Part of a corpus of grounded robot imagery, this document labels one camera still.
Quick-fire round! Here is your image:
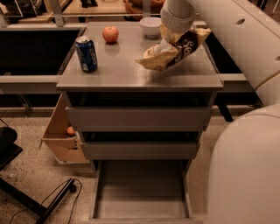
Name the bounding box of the black chair seat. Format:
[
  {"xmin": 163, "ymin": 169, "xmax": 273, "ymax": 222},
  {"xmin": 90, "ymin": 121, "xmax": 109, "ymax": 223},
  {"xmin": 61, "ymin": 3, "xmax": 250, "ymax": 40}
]
[{"xmin": 0, "ymin": 127, "xmax": 23, "ymax": 171}]

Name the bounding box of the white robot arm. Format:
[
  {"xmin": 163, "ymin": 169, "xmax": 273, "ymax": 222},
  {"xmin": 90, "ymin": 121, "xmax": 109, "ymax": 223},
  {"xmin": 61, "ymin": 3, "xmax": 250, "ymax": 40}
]
[{"xmin": 161, "ymin": 0, "xmax": 280, "ymax": 224}]

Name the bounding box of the middle grey drawer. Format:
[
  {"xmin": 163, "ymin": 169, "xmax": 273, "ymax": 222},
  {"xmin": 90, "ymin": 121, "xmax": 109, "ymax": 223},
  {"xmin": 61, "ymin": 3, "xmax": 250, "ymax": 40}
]
[{"xmin": 81, "ymin": 131, "xmax": 200, "ymax": 160}]

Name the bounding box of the top grey drawer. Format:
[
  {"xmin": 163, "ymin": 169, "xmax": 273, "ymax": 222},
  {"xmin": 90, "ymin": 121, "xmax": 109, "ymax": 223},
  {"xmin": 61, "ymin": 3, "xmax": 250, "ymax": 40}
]
[{"xmin": 66, "ymin": 107, "xmax": 211, "ymax": 131}]

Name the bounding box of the black stand base left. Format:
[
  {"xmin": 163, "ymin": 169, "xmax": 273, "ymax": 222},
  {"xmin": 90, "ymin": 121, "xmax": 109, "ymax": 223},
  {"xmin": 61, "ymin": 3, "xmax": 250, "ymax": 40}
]
[{"xmin": 0, "ymin": 177, "xmax": 77, "ymax": 224}]

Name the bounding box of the black cable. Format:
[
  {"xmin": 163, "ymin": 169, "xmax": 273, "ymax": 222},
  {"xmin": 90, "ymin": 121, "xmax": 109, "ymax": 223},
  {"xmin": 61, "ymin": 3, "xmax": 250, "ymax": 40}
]
[{"xmin": 8, "ymin": 178, "xmax": 83, "ymax": 224}]

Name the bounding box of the grey drawer cabinet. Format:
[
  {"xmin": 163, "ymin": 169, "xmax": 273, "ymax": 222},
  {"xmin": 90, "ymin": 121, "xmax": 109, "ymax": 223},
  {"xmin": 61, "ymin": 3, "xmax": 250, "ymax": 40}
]
[{"xmin": 56, "ymin": 20, "xmax": 225, "ymax": 165}]

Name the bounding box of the brown chip bag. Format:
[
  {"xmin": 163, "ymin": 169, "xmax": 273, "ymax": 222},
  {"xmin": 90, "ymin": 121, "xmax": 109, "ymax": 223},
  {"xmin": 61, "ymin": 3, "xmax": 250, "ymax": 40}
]
[{"xmin": 136, "ymin": 28, "xmax": 211, "ymax": 71}]

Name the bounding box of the brown leather bag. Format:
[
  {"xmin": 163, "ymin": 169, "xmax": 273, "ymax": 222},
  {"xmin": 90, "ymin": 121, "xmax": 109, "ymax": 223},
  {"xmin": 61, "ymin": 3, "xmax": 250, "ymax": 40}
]
[{"xmin": 122, "ymin": 0, "xmax": 165, "ymax": 21}]

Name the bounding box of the blue soda can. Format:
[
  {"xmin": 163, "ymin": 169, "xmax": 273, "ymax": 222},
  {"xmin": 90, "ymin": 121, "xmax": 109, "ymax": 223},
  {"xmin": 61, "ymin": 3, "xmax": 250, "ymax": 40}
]
[{"xmin": 75, "ymin": 36, "xmax": 98, "ymax": 72}]

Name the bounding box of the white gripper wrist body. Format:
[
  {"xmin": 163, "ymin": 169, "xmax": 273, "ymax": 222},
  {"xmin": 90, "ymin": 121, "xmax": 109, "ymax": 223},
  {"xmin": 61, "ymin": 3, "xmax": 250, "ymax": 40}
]
[{"xmin": 160, "ymin": 0, "xmax": 196, "ymax": 32}]

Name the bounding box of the red apple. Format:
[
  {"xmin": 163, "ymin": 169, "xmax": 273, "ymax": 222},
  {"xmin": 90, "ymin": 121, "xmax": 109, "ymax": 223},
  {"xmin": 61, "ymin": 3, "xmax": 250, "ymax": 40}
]
[{"xmin": 102, "ymin": 25, "xmax": 119, "ymax": 44}]

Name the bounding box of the open bottom drawer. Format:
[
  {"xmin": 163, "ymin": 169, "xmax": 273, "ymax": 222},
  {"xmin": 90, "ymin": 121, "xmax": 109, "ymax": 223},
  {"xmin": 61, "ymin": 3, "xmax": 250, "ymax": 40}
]
[{"xmin": 89, "ymin": 160, "xmax": 203, "ymax": 224}]

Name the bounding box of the white bowl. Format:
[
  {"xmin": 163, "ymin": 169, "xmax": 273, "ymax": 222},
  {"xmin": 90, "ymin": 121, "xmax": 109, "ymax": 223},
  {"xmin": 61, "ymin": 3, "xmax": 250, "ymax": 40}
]
[{"xmin": 139, "ymin": 17, "xmax": 161, "ymax": 38}]

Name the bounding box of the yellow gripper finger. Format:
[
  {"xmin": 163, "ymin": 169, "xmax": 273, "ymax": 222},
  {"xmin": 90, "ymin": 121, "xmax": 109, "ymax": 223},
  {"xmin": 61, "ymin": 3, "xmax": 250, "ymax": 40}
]
[{"xmin": 160, "ymin": 24, "xmax": 183, "ymax": 44}]

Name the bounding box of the wooden box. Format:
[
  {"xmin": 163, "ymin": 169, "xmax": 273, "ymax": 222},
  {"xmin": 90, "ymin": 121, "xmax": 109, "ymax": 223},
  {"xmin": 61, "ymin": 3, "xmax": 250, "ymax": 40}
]
[{"xmin": 42, "ymin": 95, "xmax": 88, "ymax": 164}]

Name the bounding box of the grey drawer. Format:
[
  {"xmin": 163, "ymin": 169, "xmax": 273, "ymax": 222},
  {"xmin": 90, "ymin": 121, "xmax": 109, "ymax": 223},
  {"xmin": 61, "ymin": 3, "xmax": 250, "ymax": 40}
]
[
  {"xmin": 81, "ymin": 131, "xmax": 200, "ymax": 160},
  {"xmin": 66, "ymin": 107, "xmax": 211, "ymax": 131}
]

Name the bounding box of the orange fruit in box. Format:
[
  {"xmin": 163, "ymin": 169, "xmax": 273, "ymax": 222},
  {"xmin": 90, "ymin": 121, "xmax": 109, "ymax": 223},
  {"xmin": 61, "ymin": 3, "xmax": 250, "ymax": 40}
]
[{"xmin": 66, "ymin": 126, "xmax": 75, "ymax": 137}]

